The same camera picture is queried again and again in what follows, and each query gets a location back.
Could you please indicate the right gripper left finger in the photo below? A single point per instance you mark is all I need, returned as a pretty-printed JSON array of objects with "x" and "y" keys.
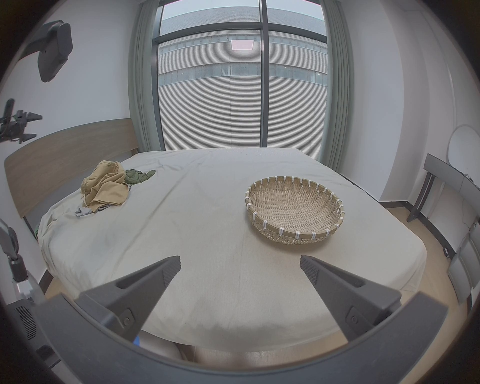
[{"x": 127, "y": 300}]

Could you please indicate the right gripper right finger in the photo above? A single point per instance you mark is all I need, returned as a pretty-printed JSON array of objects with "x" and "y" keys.
[{"x": 348, "y": 300}]

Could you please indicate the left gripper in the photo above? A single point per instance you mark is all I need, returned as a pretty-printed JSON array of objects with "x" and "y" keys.
[{"x": 11, "y": 129}]

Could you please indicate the tan shorts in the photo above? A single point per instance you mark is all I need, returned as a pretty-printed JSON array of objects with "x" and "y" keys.
[{"x": 107, "y": 187}]

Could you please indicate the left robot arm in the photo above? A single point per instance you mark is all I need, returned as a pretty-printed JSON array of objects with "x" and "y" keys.
[{"x": 9, "y": 240}]

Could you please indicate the pale grey garment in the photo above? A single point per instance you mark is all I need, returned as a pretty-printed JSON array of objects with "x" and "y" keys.
[{"x": 83, "y": 212}]

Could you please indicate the round woven basket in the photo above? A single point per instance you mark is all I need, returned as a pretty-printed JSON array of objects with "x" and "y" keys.
[{"x": 296, "y": 210}]

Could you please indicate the bed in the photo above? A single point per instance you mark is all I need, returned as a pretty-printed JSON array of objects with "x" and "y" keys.
[{"x": 210, "y": 225}]

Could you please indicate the green garment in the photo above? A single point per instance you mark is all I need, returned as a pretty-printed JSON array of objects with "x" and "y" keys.
[{"x": 137, "y": 177}]

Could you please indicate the grey-green curtain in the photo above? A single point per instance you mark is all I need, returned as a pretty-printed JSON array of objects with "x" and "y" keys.
[
  {"x": 337, "y": 93},
  {"x": 144, "y": 75}
]

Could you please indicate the window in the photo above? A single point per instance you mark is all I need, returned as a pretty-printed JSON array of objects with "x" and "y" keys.
[{"x": 210, "y": 112}]

